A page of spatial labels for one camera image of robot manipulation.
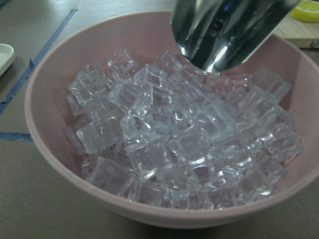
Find metal ice scoop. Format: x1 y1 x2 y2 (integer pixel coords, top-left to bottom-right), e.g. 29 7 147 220
170 0 300 73

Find clear fake ice cubes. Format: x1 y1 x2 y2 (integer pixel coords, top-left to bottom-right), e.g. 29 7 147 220
65 50 303 210

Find pink bowl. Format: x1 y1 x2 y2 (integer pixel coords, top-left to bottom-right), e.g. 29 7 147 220
25 11 319 229

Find cream serving tray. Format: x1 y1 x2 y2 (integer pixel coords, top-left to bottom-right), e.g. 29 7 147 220
0 43 15 76

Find wooden cutting board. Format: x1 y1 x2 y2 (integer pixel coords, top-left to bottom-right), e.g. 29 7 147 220
274 16 319 49

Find yellow lemon half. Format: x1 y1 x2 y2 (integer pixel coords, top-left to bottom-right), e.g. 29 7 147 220
290 0 319 23

